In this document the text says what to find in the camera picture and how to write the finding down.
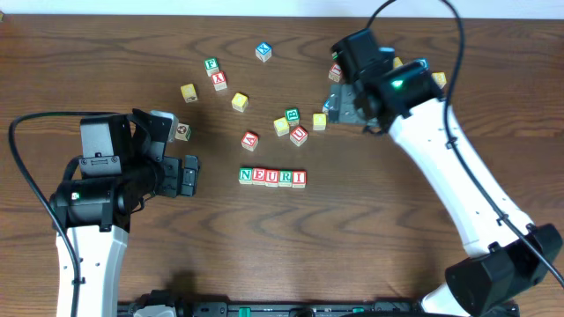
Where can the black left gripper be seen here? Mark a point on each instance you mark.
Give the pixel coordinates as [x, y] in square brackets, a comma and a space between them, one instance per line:
[174, 177]

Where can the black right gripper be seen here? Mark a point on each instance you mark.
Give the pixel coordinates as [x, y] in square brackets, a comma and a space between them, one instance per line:
[345, 104]

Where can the green N wooden block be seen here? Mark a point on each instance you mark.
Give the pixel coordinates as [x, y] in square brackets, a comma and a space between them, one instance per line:
[245, 175]

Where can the red i wooden block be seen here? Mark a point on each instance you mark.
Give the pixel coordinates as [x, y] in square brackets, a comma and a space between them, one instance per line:
[299, 179]
[335, 73]

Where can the red E wooden block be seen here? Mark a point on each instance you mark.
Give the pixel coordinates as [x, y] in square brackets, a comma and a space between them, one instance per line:
[258, 176]

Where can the green R wooden block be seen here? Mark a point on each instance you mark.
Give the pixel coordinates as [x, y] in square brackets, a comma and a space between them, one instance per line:
[285, 178]

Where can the red u wooden block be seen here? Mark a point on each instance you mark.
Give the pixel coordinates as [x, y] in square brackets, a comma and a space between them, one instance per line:
[271, 178]
[299, 136]

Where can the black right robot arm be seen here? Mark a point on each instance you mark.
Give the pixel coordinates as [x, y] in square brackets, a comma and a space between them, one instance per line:
[506, 252]

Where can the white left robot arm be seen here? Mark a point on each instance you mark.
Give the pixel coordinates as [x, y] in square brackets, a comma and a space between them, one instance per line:
[95, 216]

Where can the soccer ball J wooden block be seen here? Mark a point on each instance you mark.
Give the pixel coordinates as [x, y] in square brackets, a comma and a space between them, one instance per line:
[183, 132]

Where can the blue L wooden block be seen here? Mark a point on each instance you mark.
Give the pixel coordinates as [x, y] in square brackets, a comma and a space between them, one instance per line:
[326, 107]

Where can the green B wooden block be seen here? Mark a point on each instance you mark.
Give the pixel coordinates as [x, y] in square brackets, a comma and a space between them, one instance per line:
[292, 116]

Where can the yellow acorn wooden block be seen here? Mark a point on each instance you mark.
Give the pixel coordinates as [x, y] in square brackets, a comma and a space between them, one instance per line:
[189, 93]

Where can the yellow C wooden block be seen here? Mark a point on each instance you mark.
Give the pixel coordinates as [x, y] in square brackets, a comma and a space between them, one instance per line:
[281, 126]

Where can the yellow soccer side wooden block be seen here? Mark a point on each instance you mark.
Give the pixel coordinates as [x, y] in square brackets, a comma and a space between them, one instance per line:
[397, 62]

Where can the red A wooden block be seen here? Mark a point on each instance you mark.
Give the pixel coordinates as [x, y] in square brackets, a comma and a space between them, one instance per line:
[249, 141]

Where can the yellow O wooden block left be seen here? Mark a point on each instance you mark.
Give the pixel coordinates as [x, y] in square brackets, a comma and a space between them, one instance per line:
[240, 102]

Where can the red Y wooden block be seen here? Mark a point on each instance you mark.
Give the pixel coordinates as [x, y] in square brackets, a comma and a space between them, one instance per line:
[219, 81]

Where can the blue D wooden block upper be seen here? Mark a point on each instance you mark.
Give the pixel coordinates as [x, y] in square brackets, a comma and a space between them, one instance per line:
[423, 62]

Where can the green F wooden block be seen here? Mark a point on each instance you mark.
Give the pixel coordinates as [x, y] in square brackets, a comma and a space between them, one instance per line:
[211, 66]

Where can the blue X wooden block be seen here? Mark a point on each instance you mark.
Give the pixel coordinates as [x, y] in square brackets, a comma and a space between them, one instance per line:
[263, 52]

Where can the yellow 8 wooden block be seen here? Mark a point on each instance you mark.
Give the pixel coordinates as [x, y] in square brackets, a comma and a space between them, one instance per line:
[440, 79]

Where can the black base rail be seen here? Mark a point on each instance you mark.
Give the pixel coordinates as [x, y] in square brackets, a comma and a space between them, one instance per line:
[166, 303]

